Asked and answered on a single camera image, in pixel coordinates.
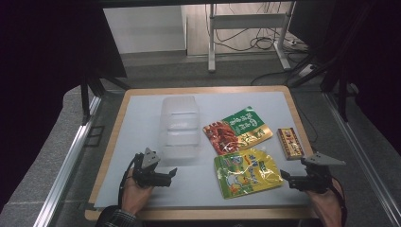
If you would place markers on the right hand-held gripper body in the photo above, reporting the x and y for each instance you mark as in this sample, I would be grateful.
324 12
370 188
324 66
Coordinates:
317 176

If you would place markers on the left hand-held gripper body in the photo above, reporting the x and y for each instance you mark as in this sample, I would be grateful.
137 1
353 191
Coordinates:
150 159

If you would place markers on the yellow seasoning packet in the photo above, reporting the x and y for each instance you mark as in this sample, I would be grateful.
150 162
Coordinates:
247 173

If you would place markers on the clear plastic container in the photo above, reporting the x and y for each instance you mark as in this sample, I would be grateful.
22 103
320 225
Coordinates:
180 129

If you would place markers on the green and red seasoning packet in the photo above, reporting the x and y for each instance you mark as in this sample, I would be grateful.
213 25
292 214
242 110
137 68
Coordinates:
236 130

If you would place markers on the person's right hand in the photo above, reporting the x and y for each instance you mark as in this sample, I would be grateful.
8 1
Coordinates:
326 206

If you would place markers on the person's left hand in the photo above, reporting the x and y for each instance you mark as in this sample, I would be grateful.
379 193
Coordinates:
135 195

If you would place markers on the black metal stand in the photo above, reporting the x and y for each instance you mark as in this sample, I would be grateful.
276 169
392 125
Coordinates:
91 91
342 94

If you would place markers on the white power strip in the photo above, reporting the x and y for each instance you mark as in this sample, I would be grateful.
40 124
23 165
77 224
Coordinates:
307 71

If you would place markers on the dark curtain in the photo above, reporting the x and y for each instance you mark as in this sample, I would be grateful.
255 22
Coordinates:
372 63
47 63

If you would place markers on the white cabinet panel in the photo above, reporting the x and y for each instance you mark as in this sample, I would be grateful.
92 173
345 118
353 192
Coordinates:
145 30

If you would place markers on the aluminium rail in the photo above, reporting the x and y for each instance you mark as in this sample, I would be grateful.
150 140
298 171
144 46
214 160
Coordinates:
362 157
67 157

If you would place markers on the dark floor bracket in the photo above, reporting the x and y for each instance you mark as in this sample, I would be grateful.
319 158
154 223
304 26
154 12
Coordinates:
94 136

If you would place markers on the white metal desk frame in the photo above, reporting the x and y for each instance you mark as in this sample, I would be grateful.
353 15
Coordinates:
247 22

